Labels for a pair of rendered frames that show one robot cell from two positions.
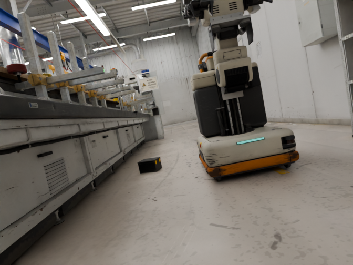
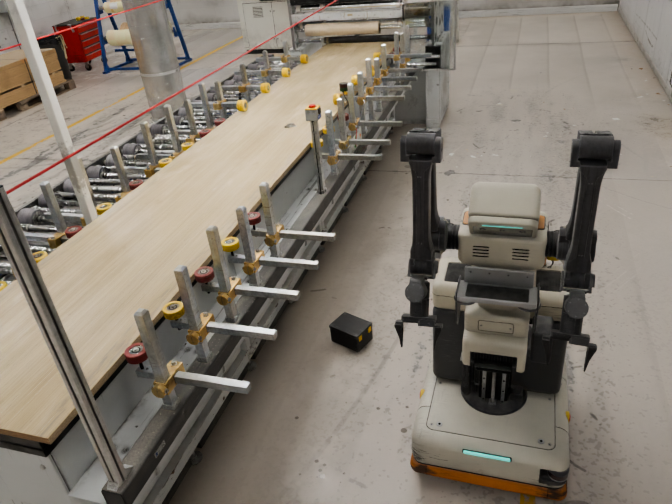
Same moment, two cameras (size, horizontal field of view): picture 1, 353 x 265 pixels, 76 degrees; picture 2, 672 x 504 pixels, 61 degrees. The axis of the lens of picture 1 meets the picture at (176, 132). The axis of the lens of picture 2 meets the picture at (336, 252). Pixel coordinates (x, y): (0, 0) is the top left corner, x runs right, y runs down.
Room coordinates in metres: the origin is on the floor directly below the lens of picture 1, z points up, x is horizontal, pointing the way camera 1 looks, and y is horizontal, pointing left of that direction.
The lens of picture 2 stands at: (-0.08, -0.52, 2.17)
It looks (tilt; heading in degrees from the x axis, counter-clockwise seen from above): 31 degrees down; 20
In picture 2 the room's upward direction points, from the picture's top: 6 degrees counter-clockwise
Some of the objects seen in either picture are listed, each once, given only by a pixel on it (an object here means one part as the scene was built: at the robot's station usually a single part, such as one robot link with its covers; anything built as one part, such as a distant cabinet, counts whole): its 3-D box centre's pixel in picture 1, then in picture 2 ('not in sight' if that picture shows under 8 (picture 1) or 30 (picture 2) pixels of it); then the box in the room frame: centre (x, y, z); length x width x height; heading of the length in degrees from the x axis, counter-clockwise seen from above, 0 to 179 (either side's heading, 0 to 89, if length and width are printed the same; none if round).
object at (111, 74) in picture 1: (79, 81); (222, 328); (1.41, 0.51, 0.83); 0.43 x 0.03 x 0.04; 90
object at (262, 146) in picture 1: (239, 146); (492, 410); (1.84, -0.48, 0.16); 0.67 x 0.64 x 0.25; 0
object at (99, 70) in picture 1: (60, 79); (192, 379); (1.16, 0.51, 0.80); 0.43 x 0.03 x 0.04; 90
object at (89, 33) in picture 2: not in sight; (81, 44); (8.90, 7.25, 0.41); 0.76 x 0.48 x 0.81; 7
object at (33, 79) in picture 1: (41, 81); (168, 379); (1.14, 0.60, 0.80); 0.14 x 0.06 x 0.05; 0
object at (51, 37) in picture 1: (60, 73); (194, 320); (1.36, 0.60, 0.89); 0.04 x 0.04 x 0.48; 0
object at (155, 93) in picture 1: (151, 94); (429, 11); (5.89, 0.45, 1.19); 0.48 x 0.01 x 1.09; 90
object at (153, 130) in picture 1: (127, 109); (368, 31); (6.25, 1.17, 0.95); 1.65 x 0.70 x 1.90; 90
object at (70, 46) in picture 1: (76, 77); (223, 278); (1.61, 0.60, 0.91); 0.04 x 0.04 x 0.48; 0
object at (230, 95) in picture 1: (241, 79); (512, 348); (1.67, -0.54, 0.68); 0.28 x 0.27 x 0.25; 90
